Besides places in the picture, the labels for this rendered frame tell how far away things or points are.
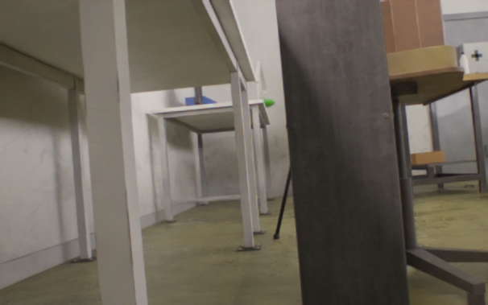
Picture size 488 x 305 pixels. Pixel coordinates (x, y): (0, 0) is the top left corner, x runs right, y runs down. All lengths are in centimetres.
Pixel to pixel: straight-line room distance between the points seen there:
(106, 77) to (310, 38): 41
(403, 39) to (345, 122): 91
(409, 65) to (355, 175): 50
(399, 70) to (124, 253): 89
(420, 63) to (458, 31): 536
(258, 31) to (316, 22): 539
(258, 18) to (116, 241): 584
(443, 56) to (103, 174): 92
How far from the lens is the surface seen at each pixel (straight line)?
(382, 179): 81
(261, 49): 617
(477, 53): 647
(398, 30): 170
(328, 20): 84
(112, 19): 56
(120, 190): 53
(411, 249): 139
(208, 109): 382
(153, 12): 156
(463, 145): 638
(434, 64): 124
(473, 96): 433
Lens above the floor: 35
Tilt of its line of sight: 2 degrees up
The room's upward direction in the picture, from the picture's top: 5 degrees counter-clockwise
